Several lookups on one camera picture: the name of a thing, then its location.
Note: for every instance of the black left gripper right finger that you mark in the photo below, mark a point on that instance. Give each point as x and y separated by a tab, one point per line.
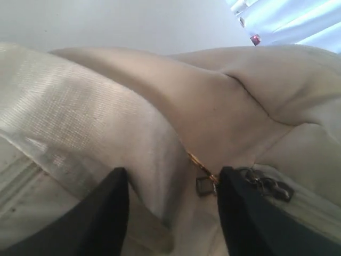
253	226

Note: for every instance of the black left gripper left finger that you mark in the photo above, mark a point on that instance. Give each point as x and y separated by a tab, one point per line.
95	226

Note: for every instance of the red light device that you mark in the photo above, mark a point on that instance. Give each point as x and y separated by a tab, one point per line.
255	39

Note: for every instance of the cream fabric duffel bag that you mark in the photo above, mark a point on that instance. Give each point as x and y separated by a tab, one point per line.
71	116

